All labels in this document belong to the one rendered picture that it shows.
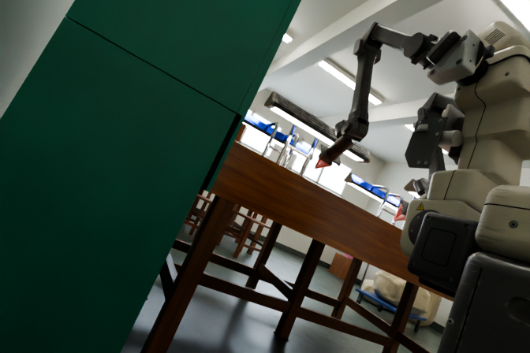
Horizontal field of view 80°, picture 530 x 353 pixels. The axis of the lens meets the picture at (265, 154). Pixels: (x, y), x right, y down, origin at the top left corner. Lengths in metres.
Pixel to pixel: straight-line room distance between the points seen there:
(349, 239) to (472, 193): 0.54
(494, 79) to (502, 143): 0.16
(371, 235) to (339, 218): 0.17
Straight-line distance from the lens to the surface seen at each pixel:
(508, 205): 0.65
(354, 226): 1.30
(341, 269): 7.26
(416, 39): 1.09
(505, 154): 1.01
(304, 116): 1.50
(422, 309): 4.67
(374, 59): 1.41
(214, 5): 1.08
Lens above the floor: 0.60
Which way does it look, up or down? 9 degrees up
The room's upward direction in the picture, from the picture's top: 25 degrees clockwise
